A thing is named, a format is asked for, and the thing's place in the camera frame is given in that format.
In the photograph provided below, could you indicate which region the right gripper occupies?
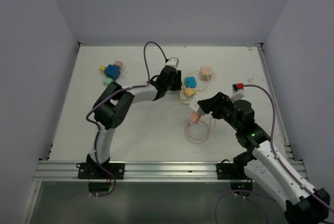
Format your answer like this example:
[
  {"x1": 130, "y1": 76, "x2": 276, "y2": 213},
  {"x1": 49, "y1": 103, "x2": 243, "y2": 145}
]
[{"x1": 198, "y1": 91, "x2": 241, "y2": 131}]

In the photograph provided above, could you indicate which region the salmon plug with cable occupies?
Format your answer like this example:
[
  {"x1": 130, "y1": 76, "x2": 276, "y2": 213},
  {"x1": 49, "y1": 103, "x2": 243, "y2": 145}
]
[{"x1": 189, "y1": 111, "x2": 202, "y2": 124}]

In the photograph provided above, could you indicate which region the light blue plug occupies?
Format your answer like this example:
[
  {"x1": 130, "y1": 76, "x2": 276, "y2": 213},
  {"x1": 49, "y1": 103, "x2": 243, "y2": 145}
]
[{"x1": 184, "y1": 76, "x2": 197, "y2": 88}]

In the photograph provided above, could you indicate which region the yellow charging cable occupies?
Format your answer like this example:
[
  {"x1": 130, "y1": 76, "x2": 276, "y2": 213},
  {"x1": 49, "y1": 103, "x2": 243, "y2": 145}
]
[{"x1": 177, "y1": 70, "x2": 210, "y2": 104}]

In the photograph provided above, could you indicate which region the yellow plug with cable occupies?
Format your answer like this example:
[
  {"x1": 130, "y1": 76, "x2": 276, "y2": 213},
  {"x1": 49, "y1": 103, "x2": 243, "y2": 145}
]
[{"x1": 184, "y1": 88, "x2": 196, "y2": 99}]

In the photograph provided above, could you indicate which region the pink cube socket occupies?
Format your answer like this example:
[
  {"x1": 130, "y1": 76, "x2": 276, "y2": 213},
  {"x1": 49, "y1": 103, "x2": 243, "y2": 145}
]
[{"x1": 200, "y1": 66, "x2": 213, "y2": 81}]

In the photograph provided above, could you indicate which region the pink charging cable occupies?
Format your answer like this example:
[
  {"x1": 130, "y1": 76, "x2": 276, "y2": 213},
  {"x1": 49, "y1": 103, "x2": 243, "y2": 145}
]
[{"x1": 184, "y1": 116, "x2": 216, "y2": 144}]

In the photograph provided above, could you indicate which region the dark blue cube socket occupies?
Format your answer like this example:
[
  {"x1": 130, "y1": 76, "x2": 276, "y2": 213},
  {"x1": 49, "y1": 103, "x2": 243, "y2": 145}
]
[{"x1": 104, "y1": 65, "x2": 121, "y2": 80}]

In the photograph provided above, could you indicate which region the green plug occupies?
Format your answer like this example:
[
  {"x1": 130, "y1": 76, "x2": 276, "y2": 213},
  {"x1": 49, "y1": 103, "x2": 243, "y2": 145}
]
[{"x1": 103, "y1": 77, "x2": 114, "y2": 86}]

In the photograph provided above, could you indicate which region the white cube socket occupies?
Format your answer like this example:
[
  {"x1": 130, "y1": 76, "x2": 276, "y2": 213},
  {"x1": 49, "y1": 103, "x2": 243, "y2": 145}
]
[{"x1": 188, "y1": 97, "x2": 201, "y2": 113}]

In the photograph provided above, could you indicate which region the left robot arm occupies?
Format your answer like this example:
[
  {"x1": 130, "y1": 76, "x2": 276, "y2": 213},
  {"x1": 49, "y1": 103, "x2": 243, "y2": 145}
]
[{"x1": 86, "y1": 65, "x2": 182, "y2": 179}]

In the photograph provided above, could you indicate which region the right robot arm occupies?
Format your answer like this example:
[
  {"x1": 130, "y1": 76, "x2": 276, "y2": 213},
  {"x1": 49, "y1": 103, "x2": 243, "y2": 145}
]
[{"x1": 195, "y1": 92, "x2": 331, "y2": 223}]

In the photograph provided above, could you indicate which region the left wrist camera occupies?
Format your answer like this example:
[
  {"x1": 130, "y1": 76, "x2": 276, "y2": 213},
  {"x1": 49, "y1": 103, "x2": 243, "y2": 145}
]
[{"x1": 165, "y1": 58, "x2": 180, "y2": 70}]

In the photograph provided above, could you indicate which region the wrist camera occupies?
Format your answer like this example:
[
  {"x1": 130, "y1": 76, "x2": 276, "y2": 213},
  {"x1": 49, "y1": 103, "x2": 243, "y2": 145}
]
[
  {"x1": 229, "y1": 83, "x2": 245, "y2": 102},
  {"x1": 165, "y1": 58, "x2": 180, "y2": 70}
]

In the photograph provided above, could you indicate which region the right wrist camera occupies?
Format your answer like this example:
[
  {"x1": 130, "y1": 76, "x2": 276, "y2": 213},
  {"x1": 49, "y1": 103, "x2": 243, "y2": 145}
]
[{"x1": 229, "y1": 83, "x2": 245, "y2": 102}]

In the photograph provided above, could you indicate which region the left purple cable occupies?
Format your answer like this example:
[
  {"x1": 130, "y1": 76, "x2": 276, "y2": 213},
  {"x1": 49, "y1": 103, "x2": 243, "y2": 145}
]
[{"x1": 86, "y1": 41, "x2": 169, "y2": 164}]

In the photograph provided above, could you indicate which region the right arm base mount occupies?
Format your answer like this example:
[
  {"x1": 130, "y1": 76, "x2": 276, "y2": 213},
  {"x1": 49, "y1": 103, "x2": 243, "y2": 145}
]
[{"x1": 216, "y1": 155, "x2": 256, "y2": 180}]

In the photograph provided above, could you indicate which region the aluminium right rail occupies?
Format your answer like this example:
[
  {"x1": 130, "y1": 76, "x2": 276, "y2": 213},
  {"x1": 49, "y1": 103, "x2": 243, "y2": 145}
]
[{"x1": 255, "y1": 43, "x2": 305, "y2": 170}]

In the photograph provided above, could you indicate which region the aluminium rail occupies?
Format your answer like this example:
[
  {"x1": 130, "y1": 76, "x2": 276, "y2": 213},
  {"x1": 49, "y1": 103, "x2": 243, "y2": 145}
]
[
  {"x1": 255, "y1": 43, "x2": 305, "y2": 170},
  {"x1": 33, "y1": 160, "x2": 306, "y2": 182}
]

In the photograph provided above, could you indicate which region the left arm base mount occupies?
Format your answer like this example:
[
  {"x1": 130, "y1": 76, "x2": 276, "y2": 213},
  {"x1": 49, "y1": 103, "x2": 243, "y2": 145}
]
[{"x1": 76, "y1": 162, "x2": 125, "y2": 180}]

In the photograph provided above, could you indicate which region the aluminium front rail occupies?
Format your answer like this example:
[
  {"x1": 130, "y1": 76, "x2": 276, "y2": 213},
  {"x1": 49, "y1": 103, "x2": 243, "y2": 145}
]
[{"x1": 33, "y1": 160, "x2": 306, "y2": 182}]

